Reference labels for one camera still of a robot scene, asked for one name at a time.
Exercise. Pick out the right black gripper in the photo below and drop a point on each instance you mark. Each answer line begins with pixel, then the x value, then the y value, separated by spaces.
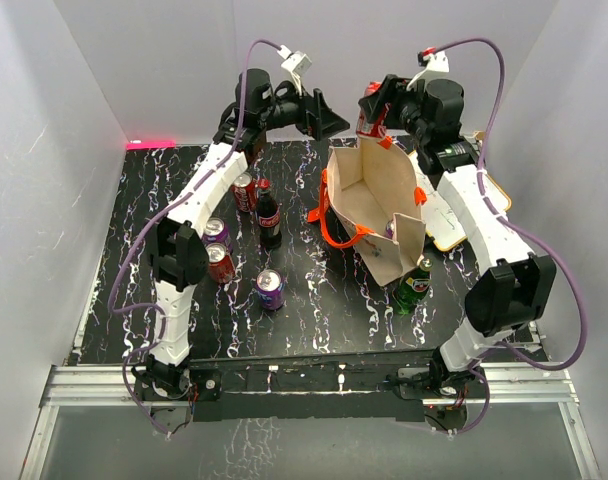
pixel 393 92

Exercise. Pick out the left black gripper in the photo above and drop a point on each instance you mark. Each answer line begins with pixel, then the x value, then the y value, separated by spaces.
pixel 316 119

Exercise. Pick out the red cola can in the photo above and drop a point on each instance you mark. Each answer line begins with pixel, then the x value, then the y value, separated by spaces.
pixel 370 127
pixel 220 268
pixel 243 189

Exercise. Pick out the beige canvas bag orange handles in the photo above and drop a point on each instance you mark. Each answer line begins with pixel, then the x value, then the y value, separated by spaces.
pixel 361 189

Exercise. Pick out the purple soda can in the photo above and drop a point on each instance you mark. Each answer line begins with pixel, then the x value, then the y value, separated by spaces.
pixel 390 229
pixel 216 231
pixel 269 286

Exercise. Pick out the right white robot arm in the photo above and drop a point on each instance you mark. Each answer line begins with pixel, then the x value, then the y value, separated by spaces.
pixel 514 283

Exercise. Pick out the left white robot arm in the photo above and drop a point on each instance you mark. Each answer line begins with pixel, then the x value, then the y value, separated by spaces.
pixel 176 253

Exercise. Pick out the red cola can back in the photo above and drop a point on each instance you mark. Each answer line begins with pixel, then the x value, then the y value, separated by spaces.
pixel 243 189

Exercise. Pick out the glass cola bottle red cap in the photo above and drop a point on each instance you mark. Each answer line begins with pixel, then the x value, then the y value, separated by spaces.
pixel 268 216

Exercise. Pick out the purple soda can front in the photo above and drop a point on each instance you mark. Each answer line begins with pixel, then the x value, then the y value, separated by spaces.
pixel 269 286

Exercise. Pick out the pink marker strip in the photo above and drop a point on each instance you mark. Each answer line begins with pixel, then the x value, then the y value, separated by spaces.
pixel 145 145

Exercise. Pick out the green glass bottle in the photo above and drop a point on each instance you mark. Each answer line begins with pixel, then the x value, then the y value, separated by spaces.
pixel 413 287

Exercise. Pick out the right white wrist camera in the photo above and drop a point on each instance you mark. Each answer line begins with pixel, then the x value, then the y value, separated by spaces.
pixel 434 65

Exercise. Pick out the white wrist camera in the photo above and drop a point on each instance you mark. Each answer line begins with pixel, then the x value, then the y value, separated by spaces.
pixel 434 65
pixel 296 64

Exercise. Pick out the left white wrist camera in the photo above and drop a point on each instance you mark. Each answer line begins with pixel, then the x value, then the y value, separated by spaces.
pixel 296 64

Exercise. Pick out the white board wooden frame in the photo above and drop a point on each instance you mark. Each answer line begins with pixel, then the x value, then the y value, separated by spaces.
pixel 441 223

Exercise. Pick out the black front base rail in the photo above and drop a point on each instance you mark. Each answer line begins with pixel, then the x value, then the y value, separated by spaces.
pixel 387 384

